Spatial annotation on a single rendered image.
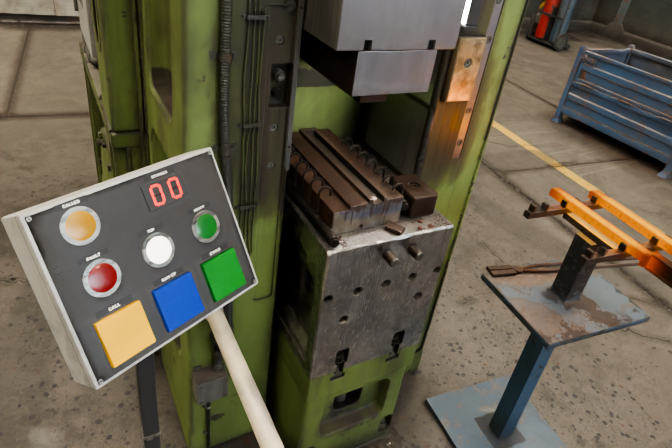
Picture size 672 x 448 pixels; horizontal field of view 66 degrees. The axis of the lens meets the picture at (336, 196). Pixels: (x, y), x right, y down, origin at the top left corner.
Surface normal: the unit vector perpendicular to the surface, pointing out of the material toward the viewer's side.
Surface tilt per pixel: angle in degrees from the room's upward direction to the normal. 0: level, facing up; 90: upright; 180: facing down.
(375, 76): 90
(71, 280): 60
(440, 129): 90
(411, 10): 90
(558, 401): 0
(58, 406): 0
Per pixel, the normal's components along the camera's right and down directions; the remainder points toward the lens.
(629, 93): -0.86, 0.14
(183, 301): 0.75, -0.08
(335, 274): 0.47, 0.51
